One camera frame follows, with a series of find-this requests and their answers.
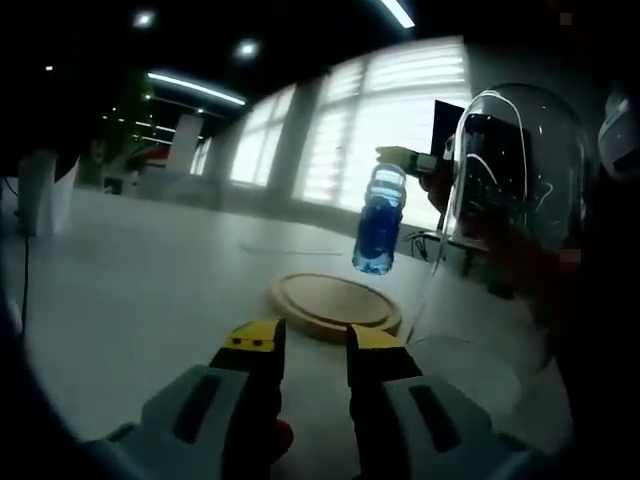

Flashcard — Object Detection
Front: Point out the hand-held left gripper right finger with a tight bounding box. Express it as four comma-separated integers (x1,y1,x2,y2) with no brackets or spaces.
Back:
346,323,559,480

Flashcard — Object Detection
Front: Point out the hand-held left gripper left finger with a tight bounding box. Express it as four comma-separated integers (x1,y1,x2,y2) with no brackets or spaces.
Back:
82,317,287,480

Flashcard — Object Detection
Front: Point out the blue drink bottle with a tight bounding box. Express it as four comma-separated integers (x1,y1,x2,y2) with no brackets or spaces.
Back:
351,159,408,277

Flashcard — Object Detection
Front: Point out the clear glass dome cover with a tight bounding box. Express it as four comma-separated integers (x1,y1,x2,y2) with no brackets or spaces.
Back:
409,83,587,374

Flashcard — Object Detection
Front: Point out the person's right hand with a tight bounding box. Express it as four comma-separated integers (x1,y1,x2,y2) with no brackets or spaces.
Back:
418,170,457,217

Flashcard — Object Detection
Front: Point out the person's left hand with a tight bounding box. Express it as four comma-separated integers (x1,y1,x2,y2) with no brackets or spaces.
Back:
275,418,295,464

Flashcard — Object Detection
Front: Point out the black monitor screen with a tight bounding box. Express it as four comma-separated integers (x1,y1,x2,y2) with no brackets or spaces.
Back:
430,99,531,169

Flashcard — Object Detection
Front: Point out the black thin stand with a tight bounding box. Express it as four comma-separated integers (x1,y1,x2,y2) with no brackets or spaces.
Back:
403,228,444,262

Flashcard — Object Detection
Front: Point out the round wooden base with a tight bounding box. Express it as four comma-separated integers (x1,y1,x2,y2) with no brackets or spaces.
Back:
268,272,404,342

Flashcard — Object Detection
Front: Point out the white chest device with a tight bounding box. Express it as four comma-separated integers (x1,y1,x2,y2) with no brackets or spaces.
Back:
597,84,640,180

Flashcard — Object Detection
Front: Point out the person's dark clothing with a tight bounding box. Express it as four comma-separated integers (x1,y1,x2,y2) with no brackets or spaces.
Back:
559,79,640,480

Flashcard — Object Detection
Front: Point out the long ceiling light strip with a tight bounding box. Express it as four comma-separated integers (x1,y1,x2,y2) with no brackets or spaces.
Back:
146,71,248,107

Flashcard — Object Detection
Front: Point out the green plant in white pot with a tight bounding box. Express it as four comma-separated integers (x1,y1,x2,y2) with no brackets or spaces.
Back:
0,74,101,237

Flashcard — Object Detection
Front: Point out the black cable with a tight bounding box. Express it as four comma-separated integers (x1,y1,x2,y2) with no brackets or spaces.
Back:
18,233,32,329

